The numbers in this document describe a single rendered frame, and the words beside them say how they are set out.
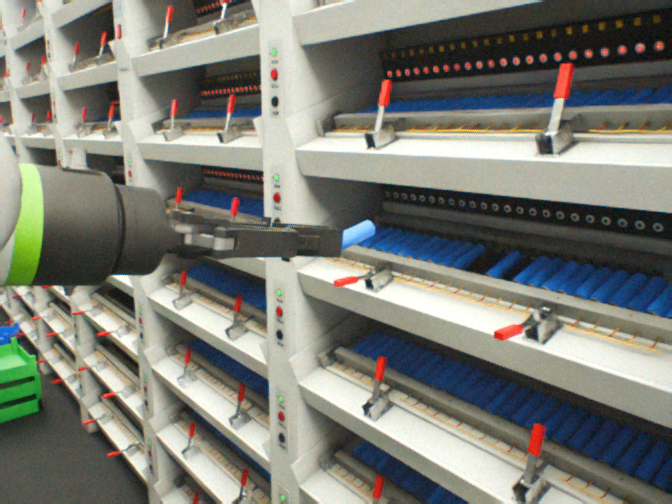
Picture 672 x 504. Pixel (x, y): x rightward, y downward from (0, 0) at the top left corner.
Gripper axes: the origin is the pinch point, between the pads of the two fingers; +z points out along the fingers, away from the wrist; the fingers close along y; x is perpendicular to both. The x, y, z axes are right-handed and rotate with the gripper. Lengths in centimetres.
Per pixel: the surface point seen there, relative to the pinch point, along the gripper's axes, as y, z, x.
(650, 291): -21.9, 30.3, 1.1
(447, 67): 13.1, 31.9, -25.7
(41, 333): 240, 32, 77
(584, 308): -17.8, 24.7, 3.8
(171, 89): 100, 26, -26
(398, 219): 21.5, 34.4, -1.9
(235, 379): 67, 34, 41
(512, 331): -14.9, 16.5, 6.6
